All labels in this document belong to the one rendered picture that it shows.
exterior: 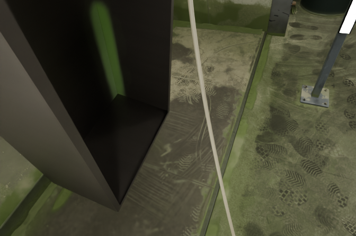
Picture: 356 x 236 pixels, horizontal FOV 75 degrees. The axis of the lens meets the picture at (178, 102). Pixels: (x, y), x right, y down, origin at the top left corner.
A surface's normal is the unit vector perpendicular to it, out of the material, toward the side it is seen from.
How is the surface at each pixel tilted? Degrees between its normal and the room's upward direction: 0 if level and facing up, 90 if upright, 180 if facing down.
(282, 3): 90
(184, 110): 0
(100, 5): 90
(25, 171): 57
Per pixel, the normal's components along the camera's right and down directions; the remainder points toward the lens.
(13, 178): 0.69, -0.18
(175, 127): -0.14, -0.66
